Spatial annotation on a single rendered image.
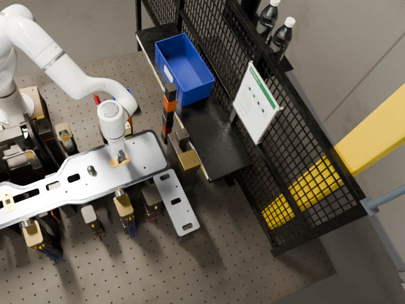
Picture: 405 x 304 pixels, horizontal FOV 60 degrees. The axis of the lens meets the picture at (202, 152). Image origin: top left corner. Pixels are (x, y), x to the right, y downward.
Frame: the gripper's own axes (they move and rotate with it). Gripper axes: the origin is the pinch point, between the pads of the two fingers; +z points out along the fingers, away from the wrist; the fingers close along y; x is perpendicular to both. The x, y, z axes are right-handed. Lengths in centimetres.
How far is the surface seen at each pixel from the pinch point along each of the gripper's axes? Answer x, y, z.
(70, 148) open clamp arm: -17.3, -13.5, 11.0
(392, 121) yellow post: 58, 48, -66
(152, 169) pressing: 11.4, 9.3, 11.9
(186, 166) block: 24.6, 15.9, 5.9
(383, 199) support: 55, 64, -51
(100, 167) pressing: -8.7, -0.4, 11.9
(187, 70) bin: 48, -32, 9
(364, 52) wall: 174, -20, 32
